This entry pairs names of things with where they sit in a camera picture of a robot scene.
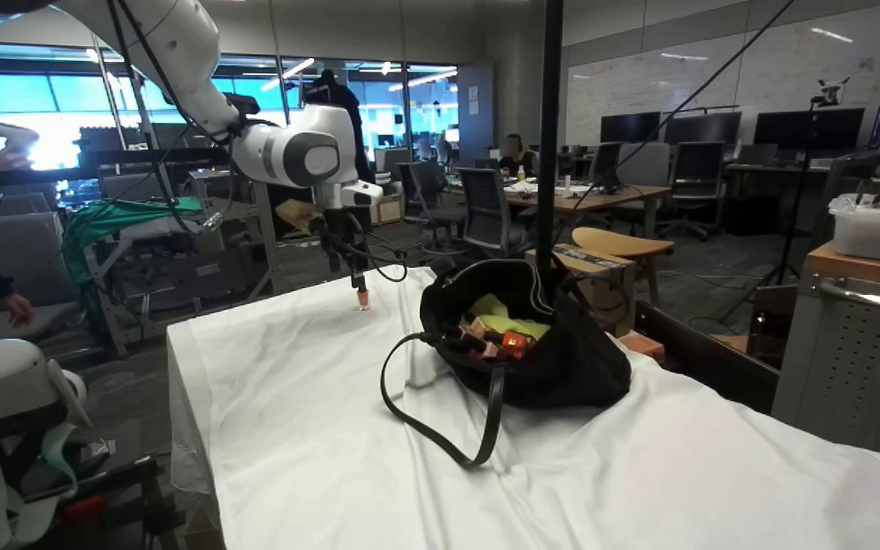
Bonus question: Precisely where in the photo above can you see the white plastic container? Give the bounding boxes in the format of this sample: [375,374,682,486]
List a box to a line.
[826,188,880,261]

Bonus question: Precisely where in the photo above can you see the black office chair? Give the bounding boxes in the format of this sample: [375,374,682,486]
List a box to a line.
[667,140,726,243]

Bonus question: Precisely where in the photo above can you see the dark office chair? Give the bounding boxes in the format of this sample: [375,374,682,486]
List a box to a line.
[406,162,468,248]

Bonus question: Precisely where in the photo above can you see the round wooden stool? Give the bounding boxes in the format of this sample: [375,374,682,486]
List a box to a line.
[569,226,677,307]

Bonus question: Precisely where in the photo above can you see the black tripod stand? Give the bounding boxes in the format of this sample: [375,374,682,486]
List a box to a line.
[711,77,856,327]

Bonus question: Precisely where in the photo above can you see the seated person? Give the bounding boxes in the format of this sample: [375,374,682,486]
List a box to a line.
[499,132,536,183]

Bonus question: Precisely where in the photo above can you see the grey cabinet with wooden top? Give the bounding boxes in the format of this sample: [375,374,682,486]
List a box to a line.
[769,242,880,452]

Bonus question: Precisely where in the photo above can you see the long wooden desk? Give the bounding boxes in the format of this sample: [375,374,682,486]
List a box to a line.
[503,176,673,243]

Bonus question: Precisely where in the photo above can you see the yellow cloth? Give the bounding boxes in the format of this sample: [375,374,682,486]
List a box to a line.
[465,290,553,345]

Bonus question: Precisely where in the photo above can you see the black hanging coat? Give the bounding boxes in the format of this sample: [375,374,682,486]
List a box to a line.
[301,71,371,181]

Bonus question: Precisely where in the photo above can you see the grey mesh office chair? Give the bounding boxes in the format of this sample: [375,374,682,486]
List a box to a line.
[455,166,516,254]

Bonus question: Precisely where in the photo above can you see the black handbag with strap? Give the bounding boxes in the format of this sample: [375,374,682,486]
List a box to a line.
[375,255,635,469]

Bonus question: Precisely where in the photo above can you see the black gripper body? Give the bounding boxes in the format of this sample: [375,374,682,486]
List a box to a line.
[314,207,371,261]

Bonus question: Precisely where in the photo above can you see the cardboard box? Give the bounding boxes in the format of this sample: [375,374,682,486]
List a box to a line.
[375,188,410,226]

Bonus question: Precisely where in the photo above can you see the wide black computer monitor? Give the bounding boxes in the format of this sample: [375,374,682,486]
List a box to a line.
[750,106,866,158]

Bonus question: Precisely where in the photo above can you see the black vertical pole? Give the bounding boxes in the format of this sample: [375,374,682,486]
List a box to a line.
[532,0,566,268]

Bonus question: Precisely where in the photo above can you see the small black computer monitor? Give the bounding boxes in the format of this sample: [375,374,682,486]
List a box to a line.
[600,110,667,146]

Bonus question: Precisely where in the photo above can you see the white tablecloth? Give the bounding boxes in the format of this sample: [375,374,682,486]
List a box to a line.
[164,261,880,550]

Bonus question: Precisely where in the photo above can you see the green cables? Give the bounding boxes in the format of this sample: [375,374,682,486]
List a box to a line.
[58,194,206,307]

